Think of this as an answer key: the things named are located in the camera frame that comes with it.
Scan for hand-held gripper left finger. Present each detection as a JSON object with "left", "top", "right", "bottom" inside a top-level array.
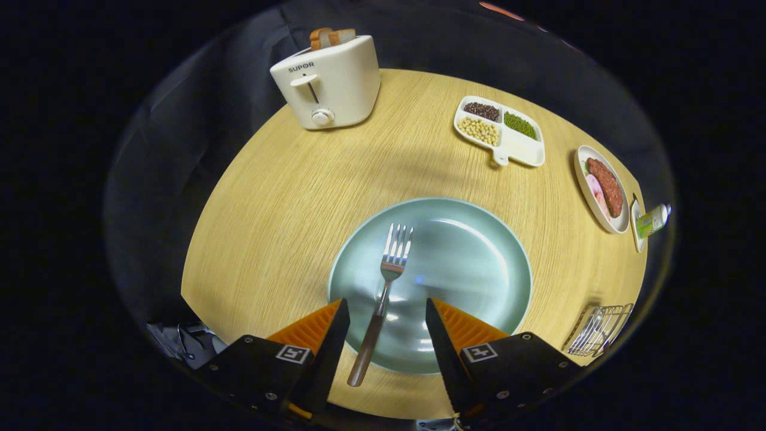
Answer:
[{"left": 197, "top": 298, "right": 351, "bottom": 420}]

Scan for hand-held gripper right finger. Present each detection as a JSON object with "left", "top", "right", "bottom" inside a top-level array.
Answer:
[{"left": 425, "top": 297, "right": 585, "bottom": 429}]

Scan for light green plate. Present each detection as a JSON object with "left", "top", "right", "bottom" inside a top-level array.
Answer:
[{"left": 327, "top": 197, "right": 533, "bottom": 376}]

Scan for white oval plate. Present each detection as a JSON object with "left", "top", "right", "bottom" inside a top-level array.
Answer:
[{"left": 573, "top": 144, "right": 631, "bottom": 235}]

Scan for white divided tray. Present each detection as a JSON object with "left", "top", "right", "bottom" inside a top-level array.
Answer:
[{"left": 452, "top": 95, "right": 547, "bottom": 168}]

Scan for small white dish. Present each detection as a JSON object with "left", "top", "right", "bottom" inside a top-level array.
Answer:
[{"left": 630, "top": 197, "right": 648, "bottom": 254}]

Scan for yellow soybeans heap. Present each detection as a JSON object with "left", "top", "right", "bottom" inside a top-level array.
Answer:
[{"left": 457, "top": 116, "right": 501, "bottom": 148}]

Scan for brown steak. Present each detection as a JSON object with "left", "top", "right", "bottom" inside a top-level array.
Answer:
[{"left": 585, "top": 157, "right": 625, "bottom": 219}]

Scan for green beans heap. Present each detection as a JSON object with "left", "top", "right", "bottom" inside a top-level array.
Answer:
[{"left": 503, "top": 111, "right": 539, "bottom": 141}]

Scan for green labelled bottle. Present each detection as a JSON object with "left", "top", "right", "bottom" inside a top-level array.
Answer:
[{"left": 635, "top": 203, "right": 673, "bottom": 241}]

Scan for dark red beans heap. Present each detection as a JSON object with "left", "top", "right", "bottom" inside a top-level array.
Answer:
[{"left": 463, "top": 101, "right": 501, "bottom": 123}]

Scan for white toaster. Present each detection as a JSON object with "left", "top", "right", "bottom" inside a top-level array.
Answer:
[{"left": 269, "top": 34, "right": 382, "bottom": 131}]

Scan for fork with wooden handle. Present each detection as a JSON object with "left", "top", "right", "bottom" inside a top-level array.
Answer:
[{"left": 346, "top": 223, "right": 414, "bottom": 388}]

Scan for metal wire rack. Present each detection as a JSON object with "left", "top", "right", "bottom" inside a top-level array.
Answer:
[{"left": 562, "top": 303, "right": 634, "bottom": 359}]

